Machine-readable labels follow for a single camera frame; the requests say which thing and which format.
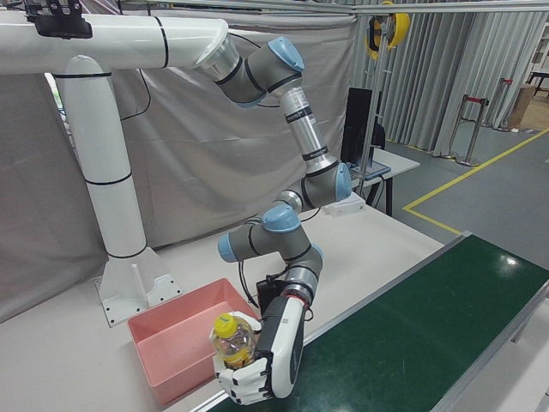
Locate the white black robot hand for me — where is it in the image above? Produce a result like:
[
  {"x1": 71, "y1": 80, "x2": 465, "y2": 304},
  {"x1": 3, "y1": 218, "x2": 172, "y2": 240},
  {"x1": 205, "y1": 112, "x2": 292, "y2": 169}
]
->
[{"x1": 213, "y1": 294, "x2": 312, "y2": 407}]

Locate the yellow cap drink bottle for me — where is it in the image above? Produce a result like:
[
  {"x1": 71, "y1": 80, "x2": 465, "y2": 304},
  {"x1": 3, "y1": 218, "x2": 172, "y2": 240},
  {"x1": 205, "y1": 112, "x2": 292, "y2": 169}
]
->
[{"x1": 208, "y1": 312, "x2": 262, "y2": 370}]

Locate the pink plastic basket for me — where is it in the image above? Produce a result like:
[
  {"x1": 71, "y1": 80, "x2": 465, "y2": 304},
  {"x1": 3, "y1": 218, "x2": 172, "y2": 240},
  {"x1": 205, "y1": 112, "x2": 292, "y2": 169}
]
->
[{"x1": 127, "y1": 277, "x2": 261, "y2": 406}]

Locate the green conveyor belt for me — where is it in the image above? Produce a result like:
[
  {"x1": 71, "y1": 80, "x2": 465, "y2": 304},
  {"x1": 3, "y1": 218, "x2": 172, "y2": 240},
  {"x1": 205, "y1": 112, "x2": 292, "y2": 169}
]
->
[{"x1": 205, "y1": 231, "x2": 549, "y2": 412}]

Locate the white plastic box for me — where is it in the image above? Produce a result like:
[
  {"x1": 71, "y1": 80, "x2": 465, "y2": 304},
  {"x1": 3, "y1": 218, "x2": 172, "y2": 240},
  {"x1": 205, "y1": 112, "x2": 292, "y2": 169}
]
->
[{"x1": 322, "y1": 191, "x2": 368, "y2": 217}]

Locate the grey laptop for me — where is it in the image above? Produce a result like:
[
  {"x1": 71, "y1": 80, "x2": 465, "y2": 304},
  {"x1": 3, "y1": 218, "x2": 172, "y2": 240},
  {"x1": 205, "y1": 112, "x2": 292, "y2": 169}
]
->
[{"x1": 350, "y1": 160, "x2": 393, "y2": 180}]

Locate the grey cloth backdrop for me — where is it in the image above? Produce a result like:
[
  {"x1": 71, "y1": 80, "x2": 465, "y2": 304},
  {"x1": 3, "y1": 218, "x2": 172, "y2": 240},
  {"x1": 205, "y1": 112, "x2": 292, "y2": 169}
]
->
[{"x1": 0, "y1": 0, "x2": 360, "y2": 324}]

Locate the white side table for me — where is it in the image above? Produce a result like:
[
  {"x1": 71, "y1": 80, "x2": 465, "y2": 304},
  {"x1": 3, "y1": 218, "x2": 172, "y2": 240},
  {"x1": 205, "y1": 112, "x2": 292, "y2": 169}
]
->
[{"x1": 349, "y1": 139, "x2": 421, "y2": 215}]

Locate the black computer monitor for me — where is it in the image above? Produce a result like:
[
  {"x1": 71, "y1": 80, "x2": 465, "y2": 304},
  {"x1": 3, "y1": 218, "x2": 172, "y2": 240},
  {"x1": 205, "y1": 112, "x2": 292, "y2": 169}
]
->
[{"x1": 342, "y1": 87, "x2": 383, "y2": 167}]

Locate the grey strip curtain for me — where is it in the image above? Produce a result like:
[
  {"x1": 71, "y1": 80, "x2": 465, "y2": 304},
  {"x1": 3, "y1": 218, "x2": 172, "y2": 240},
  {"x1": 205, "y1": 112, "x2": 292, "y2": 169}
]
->
[{"x1": 355, "y1": 10, "x2": 549, "y2": 158}]

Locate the brown cardboard box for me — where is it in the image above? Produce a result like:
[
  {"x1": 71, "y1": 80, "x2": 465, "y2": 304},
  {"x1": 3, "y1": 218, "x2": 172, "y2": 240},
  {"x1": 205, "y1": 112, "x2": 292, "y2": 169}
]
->
[{"x1": 508, "y1": 83, "x2": 538, "y2": 130}]

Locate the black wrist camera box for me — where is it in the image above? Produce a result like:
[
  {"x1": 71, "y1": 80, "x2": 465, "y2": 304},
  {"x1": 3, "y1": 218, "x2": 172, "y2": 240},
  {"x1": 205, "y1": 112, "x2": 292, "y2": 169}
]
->
[{"x1": 256, "y1": 276, "x2": 287, "y2": 319}]

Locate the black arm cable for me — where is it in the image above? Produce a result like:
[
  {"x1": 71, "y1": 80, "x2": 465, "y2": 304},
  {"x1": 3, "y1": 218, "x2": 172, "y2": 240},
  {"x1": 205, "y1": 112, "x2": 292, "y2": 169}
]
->
[{"x1": 237, "y1": 256, "x2": 263, "y2": 311}]

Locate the white tubular robot mount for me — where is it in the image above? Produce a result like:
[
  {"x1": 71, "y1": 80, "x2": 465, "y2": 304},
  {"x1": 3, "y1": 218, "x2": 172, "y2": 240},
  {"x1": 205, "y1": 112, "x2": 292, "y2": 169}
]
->
[{"x1": 0, "y1": 12, "x2": 231, "y2": 330}]

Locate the silver stanchion post pair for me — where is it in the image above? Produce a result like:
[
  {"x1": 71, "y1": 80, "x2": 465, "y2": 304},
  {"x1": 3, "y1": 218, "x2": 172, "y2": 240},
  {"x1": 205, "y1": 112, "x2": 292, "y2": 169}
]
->
[{"x1": 445, "y1": 94, "x2": 491, "y2": 167}]

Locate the aluminium cell frame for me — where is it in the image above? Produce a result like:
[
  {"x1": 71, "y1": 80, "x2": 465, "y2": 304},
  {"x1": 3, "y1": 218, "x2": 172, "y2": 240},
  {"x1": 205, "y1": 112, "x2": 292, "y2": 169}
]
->
[{"x1": 115, "y1": 0, "x2": 549, "y2": 181}]

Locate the yellow cable reel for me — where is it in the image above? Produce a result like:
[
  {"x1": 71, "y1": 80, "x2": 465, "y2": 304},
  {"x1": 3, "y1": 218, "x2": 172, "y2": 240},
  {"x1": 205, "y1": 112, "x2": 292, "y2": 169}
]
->
[{"x1": 364, "y1": 1, "x2": 412, "y2": 61}]

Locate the black overhead camera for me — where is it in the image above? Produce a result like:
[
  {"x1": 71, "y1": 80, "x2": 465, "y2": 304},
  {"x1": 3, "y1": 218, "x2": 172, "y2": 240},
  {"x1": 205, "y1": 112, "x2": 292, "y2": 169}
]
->
[{"x1": 23, "y1": 0, "x2": 94, "y2": 40}]

